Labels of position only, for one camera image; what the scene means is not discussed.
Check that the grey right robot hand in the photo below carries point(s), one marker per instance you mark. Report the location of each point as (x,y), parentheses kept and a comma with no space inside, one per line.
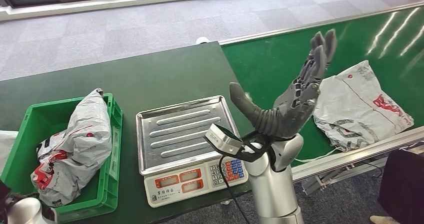
(288,116)

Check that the grey parcel bag red print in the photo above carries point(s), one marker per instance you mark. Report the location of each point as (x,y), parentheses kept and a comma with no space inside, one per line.
(357,106)

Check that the grey parcel bag black print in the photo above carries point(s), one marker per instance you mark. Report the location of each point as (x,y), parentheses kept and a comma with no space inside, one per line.
(86,133)

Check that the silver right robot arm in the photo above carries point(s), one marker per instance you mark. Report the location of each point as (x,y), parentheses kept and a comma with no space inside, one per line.
(271,189)

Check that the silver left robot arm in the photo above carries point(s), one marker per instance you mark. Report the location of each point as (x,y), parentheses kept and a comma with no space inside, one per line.
(24,212)

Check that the green conveyor belt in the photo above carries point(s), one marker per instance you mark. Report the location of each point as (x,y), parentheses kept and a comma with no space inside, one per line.
(271,59)

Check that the thin white plastic strip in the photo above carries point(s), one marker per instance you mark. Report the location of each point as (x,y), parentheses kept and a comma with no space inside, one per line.
(314,158)

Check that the white scale with steel tray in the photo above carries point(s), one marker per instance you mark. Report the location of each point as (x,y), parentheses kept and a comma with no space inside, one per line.
(185,133)

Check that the small white round cap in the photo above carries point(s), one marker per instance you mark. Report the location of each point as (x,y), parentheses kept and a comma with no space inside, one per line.
(203,40)

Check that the person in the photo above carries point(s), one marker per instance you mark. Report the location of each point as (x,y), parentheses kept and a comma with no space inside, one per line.
(404,182)

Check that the dark green table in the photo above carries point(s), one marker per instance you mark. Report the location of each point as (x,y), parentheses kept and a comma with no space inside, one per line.
(149,73)

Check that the green plastic crate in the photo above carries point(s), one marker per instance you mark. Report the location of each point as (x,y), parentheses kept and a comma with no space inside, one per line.
(43,116)

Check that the white plastic bag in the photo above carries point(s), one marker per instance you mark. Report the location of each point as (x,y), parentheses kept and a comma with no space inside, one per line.
(6,146)

